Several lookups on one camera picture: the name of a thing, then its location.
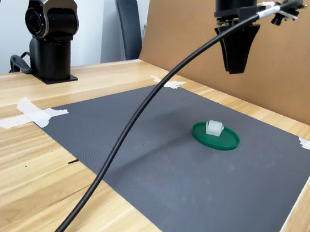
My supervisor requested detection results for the small white plastic terminal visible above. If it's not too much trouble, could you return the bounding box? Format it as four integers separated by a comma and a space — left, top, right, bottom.
204, 119, 226, 137

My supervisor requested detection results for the round green lid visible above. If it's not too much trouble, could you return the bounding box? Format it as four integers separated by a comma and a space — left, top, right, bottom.
189, 120, 242, 153

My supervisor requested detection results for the brown cardboard partition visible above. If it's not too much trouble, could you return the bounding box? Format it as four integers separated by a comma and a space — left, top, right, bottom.
131, 0, 310, 131

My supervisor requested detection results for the dark grey chair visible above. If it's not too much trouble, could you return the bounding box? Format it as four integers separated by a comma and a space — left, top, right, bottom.
107, 0, 148, 62

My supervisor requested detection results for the dark grey mat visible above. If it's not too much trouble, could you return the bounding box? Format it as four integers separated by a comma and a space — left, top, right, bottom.
20, 69, 310, 232

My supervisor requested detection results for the thick black camera cable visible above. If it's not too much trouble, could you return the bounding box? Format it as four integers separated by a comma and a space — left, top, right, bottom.
48, 0, 305, 232

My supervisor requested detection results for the black base power cable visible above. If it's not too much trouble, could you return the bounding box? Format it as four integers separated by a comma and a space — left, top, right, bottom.
7, 49, 36, 77

